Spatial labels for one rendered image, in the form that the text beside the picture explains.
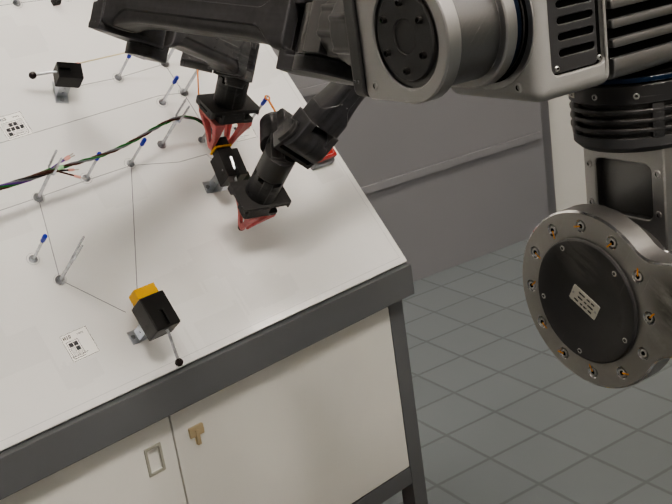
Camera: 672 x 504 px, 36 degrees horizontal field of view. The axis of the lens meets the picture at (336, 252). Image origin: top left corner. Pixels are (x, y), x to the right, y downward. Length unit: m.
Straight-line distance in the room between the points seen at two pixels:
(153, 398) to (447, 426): 1.67
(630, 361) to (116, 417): 0.90
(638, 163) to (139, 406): 0.95
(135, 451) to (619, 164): 1.01
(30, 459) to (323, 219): 0.75
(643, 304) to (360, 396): 1.13
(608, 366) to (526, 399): 2.25
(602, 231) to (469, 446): 2.12
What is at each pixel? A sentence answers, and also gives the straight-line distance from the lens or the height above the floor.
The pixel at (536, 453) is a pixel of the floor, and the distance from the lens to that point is 3.10.
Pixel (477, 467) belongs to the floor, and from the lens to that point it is 3.05.
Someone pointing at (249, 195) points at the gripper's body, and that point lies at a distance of 1.82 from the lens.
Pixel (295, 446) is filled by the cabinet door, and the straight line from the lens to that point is 2.04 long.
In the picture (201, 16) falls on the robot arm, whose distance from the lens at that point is 1.23.
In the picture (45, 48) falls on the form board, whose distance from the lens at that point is 2.04.
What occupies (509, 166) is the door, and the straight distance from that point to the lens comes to 4.72.
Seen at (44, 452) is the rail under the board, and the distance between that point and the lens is 1.68.
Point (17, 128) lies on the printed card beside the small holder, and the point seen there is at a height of 1.28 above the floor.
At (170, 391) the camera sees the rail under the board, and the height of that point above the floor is 0.84.
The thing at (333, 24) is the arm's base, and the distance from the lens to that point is 1.02.
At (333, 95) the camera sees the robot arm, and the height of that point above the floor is 1.28.
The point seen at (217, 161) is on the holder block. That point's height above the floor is 1.16.
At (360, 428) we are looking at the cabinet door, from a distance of 2.15.
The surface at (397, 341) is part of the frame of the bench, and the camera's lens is 2.17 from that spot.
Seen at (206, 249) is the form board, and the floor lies 1.01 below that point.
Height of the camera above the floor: 1.56
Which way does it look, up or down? 18 degrees down
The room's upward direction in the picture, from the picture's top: 8 degrees counter-clockwise
